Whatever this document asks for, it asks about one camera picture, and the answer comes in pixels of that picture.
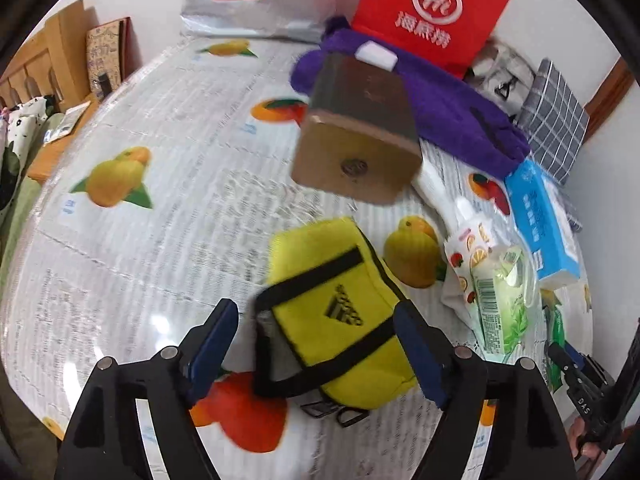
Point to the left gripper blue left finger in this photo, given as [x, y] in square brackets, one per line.
[206, 347]

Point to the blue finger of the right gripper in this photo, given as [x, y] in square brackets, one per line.
[559, 356]
[577, 357]

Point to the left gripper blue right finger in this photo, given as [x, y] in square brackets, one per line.
[427, 350]

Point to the yellow Adidas pouch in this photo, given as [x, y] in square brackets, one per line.
[324, 328]

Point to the green tissue packet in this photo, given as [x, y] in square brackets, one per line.
[502, 304]

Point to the person's right hand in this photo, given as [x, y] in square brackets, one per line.
[585, 444]

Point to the green flat packet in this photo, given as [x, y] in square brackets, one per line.
[555, 335]

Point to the fruit print wet wipe pack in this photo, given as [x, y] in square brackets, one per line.
[467, 246]

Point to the blue tissue pack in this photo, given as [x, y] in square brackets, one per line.
[541, 218]

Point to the fruit pattern tablecloth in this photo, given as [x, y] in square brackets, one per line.
[165, 204]

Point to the dark green tea tin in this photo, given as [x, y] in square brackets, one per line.
[358, 137]

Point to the blue plaid cushion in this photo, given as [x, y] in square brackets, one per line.
[555, 124]

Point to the purple towel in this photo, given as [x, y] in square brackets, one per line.
[448, 112]

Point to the wooden nightstand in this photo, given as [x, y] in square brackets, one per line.
[48, 157]

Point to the white packet on nightstand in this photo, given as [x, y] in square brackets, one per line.
[62, 125]

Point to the small dark bottle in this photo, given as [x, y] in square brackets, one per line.
[104, 83]

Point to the grey backpack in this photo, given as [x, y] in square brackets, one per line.
[501, 75]

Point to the patterned book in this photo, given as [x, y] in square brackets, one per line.
[106, 52]

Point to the wooden headboard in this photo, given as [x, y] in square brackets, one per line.
[52, 62]

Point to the red paper shopping bag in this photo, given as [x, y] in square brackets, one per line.
[448, 33]

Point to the brown wooden door frame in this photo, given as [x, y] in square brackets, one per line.
[608, 97]

